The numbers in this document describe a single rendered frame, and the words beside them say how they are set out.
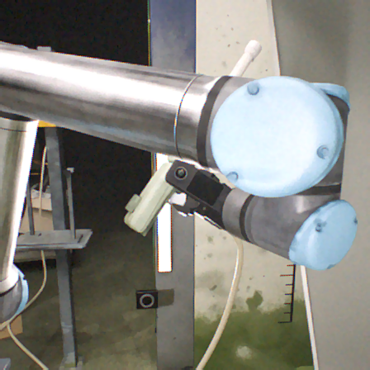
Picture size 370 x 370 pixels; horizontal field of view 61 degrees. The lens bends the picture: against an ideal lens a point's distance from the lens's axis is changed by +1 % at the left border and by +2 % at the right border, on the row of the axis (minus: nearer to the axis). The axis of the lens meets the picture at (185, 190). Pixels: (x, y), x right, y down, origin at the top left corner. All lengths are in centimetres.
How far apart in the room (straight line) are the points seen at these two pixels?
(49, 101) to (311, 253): 34
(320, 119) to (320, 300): 90
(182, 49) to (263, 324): 132
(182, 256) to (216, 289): 24
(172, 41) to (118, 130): 107
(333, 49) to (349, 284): 68
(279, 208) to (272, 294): 127
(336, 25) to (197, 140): 76
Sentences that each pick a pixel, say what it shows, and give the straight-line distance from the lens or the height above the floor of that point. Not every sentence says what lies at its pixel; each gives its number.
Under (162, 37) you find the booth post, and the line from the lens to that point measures 138.
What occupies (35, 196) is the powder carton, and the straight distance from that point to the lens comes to 296.
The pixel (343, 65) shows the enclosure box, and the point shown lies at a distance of 98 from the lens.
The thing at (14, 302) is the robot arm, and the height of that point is 82.
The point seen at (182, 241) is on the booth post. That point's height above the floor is 78.
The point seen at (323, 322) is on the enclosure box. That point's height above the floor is 69.
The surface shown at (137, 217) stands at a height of 111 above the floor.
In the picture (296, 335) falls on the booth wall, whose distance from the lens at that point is 182.
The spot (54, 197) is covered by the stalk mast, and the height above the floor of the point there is 96.
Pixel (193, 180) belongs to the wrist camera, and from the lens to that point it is 51.
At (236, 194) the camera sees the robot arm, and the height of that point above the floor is 119.
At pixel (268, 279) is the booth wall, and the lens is 160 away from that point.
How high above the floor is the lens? 128
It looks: 11 degrees down
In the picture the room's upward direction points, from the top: straight up
